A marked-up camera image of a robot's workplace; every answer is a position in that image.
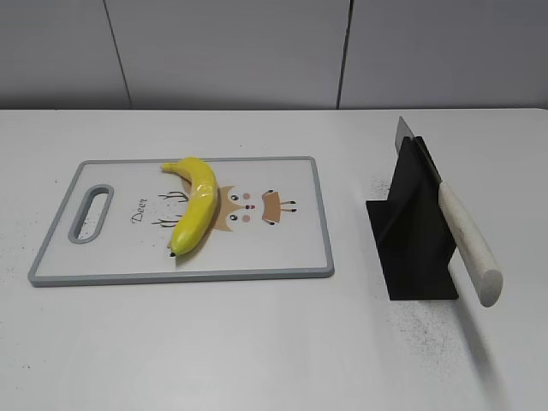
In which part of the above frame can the yellow plastic banana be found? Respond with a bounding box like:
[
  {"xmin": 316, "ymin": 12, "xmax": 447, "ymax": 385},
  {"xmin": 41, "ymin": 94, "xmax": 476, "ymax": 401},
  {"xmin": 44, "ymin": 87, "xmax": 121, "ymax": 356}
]
[{"xmin": 161, "ymin": 157, "xmax": 218, "ymax": 257}]

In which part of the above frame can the white-handled kitchen knife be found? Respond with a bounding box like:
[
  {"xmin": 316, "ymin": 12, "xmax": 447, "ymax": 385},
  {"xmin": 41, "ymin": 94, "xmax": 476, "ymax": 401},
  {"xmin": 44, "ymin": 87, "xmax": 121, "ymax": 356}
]
[{"xmin": 395, "ymin": 117, "xmax": 503, "ymax": 307}]

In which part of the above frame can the black knife stand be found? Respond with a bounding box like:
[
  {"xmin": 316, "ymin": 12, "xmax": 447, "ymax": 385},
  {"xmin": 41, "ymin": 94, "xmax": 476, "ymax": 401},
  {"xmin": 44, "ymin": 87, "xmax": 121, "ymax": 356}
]
[{"xmin": 366, "ymin": 136, "xmax": 459, "ymax": 301}]

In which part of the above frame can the white grey-rimmed cutting board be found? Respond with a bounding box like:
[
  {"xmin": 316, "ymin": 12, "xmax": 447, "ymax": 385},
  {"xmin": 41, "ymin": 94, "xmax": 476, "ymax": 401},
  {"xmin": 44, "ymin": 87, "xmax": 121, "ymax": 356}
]
[{"xmin": 28, "ymin": 156, "xmax": 334, "ymax": 287}]

